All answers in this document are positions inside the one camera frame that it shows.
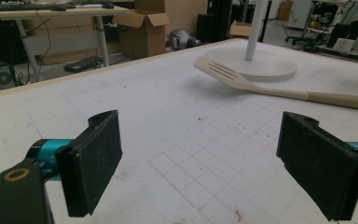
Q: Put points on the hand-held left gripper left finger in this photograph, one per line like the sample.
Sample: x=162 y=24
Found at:
x=88 y=161

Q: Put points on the small cardboard box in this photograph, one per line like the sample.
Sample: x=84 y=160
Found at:
x=240 y=30

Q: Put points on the large cardboard box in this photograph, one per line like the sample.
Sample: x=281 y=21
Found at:
x=174 y=14

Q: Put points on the open cardboard box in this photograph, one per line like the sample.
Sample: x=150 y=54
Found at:
x=143 y=34

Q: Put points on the black flat device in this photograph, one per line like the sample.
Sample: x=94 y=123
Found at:
x=82 y=64

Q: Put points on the beige slotted spatula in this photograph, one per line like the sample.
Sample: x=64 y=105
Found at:
x=261 y=87

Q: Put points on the grey backpack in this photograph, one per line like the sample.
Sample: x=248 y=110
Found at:
x=181 y=39

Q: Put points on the white stand pole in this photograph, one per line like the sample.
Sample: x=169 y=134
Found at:
x=255 y=28

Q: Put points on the white round stand base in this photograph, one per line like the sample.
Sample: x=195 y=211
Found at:
x=261 y=65

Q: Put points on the black computer mouse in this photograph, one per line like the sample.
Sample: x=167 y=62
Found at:
x=107 y=5

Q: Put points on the black monitor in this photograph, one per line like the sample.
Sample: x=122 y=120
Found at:
x=354 y=29

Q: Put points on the black keyboard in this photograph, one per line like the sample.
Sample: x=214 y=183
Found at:
x=24 y=6

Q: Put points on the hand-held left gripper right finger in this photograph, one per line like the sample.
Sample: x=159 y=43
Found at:
x=320 y=161

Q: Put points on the light wooden desk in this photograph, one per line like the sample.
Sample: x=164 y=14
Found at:
x=59 y=18

